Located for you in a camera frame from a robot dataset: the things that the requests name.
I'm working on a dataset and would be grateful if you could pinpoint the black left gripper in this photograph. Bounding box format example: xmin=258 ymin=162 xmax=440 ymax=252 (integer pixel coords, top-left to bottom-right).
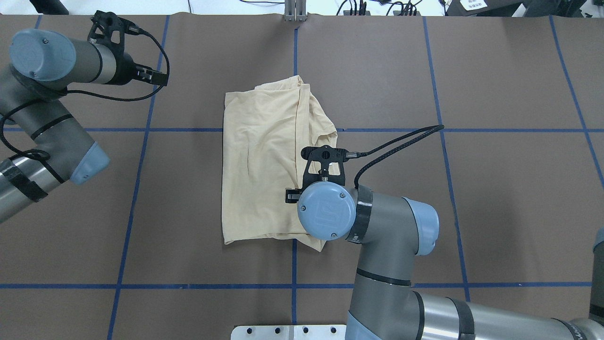
xmin=124 ymin=60 xmax=169 ymax=86

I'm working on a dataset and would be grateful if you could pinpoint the aluminium frame post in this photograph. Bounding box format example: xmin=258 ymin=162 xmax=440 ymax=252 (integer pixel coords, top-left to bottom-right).
xmin=283 ymin=0 xmax=308 ymax=22

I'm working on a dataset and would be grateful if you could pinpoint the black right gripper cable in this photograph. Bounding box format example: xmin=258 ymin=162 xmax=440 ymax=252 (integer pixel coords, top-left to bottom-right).
xmin=347 ymin=124 xmax=445 ymax=188

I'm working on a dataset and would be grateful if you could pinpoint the beige long-sleeve graphic shirt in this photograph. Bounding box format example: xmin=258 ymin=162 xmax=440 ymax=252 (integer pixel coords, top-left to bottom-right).
xmin=221 ymin=75 xmax=338 ymax=252

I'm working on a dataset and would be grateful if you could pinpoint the brown paper table cover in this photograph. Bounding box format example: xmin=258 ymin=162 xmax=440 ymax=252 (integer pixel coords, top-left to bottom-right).
xmin=1 ymin=12 xmax=603 ymax=340

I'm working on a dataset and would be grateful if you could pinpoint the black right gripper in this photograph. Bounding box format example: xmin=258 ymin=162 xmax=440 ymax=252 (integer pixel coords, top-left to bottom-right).
xmin=285 ymin=188 xmax=303 ymax=204

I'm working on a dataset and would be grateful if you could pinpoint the black camera mount wrist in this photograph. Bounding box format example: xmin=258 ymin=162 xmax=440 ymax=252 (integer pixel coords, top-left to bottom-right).
xmin=88 ymin=9 xmax=143 ymax=55
xmin=301 ymin=145 xmax=349 ymax=191

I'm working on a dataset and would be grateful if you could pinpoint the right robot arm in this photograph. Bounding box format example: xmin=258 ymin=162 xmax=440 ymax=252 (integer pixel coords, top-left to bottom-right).
xmin=285 ymin=181 xmax=604 ymax=340

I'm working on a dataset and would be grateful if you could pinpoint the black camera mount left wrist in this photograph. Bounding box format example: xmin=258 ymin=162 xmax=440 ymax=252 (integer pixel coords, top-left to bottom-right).
xmin=88 ymin=9 xmax=143 ymax=55

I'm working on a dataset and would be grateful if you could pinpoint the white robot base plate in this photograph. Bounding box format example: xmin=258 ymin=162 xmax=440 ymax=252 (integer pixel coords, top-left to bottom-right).
xmin=230 ymin=324 xmax=346 ymax=340

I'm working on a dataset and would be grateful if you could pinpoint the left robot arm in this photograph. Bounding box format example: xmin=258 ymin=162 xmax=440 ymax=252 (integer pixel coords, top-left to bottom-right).
xmin=1 ymin=24 xmax=170 ymax=222

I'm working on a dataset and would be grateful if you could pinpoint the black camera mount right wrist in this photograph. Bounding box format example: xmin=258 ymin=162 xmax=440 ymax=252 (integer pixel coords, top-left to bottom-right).
xmin=301 ymin=145 xmax=349 ymax=191

